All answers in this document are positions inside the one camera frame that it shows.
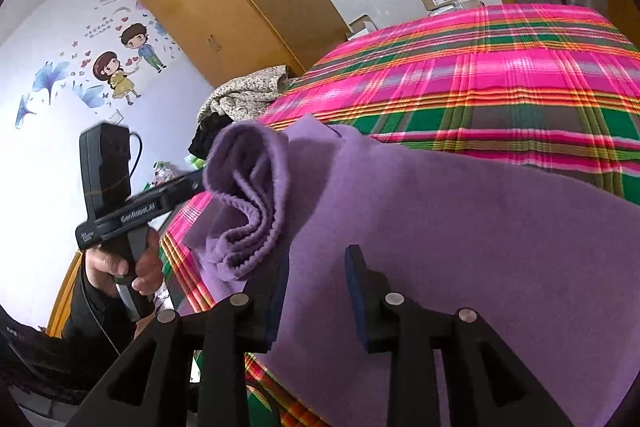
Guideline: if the plaid bed sheet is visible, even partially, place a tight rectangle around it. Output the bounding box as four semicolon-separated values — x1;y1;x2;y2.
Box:
157;4;640;427

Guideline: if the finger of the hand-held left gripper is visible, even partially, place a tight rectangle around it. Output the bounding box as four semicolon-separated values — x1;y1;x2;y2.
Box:
166;169;207;208

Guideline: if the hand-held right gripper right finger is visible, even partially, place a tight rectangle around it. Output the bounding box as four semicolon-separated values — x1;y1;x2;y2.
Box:
345;245;576;427

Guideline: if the grey plastic package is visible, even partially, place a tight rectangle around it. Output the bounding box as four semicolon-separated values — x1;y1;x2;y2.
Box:
430;0;486;15

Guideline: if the black garment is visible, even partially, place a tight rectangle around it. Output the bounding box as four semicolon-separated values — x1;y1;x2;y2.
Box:
187;113;233;160

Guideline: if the black cable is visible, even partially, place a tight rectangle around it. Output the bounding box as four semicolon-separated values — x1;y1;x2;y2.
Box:
127;132;144;188

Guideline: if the pile of medicine boxes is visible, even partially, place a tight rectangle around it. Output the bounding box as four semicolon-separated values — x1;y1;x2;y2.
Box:
150;159;206;188

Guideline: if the cartoon couple wall sticker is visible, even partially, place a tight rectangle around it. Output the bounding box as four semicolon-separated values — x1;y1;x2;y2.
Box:
15;0;178;130

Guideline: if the pile of clothes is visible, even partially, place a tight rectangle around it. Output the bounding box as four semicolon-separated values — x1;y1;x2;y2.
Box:
197;65;291;122

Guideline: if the person's left forearm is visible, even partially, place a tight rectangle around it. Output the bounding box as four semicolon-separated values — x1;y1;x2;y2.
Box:
0;264;146;408

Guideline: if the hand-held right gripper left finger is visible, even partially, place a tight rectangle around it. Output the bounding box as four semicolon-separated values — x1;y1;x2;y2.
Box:
67;252;292;427

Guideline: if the person's left hand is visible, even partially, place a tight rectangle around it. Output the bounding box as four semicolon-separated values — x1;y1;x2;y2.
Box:
82;229;164;296

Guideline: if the purple fleece garment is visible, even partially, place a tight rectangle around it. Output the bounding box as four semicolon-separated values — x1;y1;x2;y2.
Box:
182;113;640;427

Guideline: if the white cardboard box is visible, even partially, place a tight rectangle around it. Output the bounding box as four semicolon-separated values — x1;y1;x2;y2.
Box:
346;14;377;42

